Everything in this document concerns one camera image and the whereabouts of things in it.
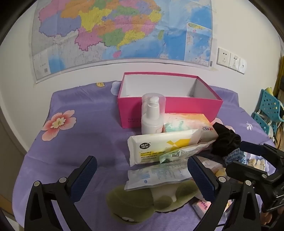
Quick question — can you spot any white wall socket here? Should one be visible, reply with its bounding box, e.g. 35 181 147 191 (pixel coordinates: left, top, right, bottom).
229 53 240 70
217 47 231 67
238 58 247 74

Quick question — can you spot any colourful wall map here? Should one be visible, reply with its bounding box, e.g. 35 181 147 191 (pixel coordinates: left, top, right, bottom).
31 0 214 84

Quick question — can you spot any small pink tissue pack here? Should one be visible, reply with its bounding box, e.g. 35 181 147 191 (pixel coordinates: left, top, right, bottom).
192 200 211 219

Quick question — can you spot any clear blue printed packet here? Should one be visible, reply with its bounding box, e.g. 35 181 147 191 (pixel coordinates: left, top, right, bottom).
124 158 194 191

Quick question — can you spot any pink cardboard box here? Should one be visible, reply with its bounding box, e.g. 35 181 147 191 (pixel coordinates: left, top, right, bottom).
117 72 223 129

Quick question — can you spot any white pump bottle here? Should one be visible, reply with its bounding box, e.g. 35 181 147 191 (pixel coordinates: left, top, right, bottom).
141 93 166 135

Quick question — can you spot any white yellow wet wipes pack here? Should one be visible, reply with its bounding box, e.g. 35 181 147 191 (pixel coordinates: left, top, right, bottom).
127 129 203 167

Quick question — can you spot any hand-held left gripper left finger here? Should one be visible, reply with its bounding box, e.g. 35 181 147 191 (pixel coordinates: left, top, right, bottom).
24 155 98 231

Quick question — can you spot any black cloth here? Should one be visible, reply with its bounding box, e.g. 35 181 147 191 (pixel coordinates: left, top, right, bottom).
210 122 242 156

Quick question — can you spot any colourful tissue pack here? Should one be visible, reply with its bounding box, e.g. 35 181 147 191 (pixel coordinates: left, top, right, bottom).
163 113 219 143

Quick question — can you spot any purple floral bedsheet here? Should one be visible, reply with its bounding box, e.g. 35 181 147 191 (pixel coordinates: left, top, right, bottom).
14 80 277 231

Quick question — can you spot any beige teddy bear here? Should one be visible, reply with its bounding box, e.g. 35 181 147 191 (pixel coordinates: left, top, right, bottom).
246 155 267 171

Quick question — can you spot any small teal tissue packet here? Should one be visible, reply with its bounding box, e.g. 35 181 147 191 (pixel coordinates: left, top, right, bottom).
163 121 185 134

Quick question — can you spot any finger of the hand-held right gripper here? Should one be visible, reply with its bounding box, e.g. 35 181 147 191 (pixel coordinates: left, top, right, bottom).
239 141 284 161
226 161 278 186

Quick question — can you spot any teal plastic rack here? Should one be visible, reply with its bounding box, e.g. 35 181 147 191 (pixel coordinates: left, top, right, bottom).
251 89 284 138

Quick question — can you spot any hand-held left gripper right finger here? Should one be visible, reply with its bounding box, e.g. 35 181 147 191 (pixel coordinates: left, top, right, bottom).
187 155 262 231

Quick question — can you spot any green plush toy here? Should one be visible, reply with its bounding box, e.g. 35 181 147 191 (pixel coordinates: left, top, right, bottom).
106 179 201 224

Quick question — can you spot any clear green plastic packet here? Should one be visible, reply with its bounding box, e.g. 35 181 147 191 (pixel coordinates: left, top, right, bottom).
159 142 214 164

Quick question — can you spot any blue checked cloth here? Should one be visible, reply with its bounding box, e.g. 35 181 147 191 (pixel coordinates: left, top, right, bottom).
223 148 248 166

